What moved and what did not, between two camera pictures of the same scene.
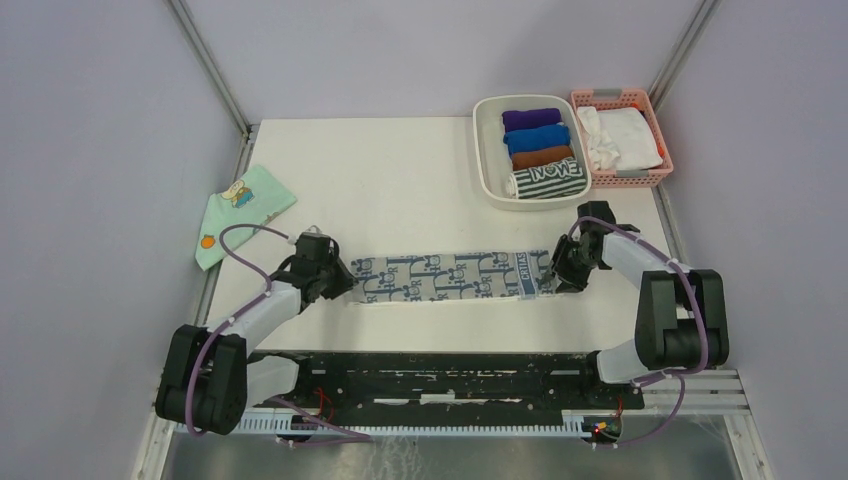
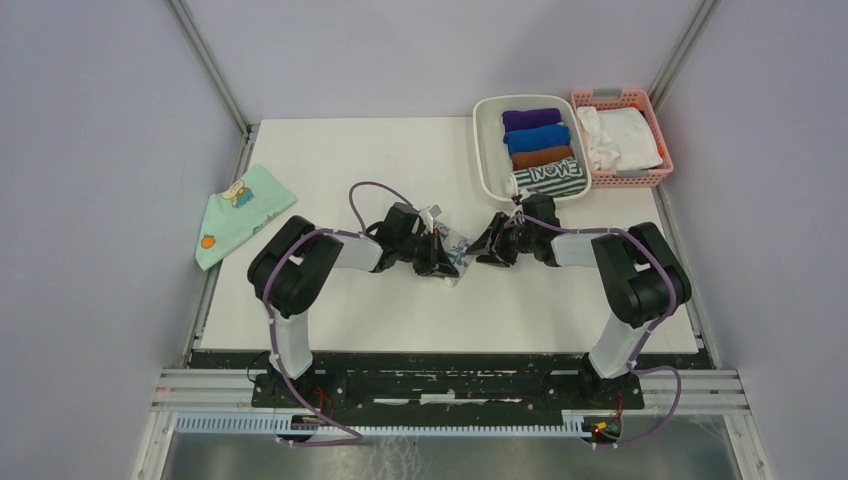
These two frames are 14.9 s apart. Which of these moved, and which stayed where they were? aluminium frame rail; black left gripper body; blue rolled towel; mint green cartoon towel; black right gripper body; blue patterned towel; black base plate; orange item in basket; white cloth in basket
Moved: black right gripper body; blue patterned towel; black left gripper body
Stayed: blue rolled towel; mint green cartoon towel; aluminium frame rail; orange item in basket; white cloth in basket; black base plate
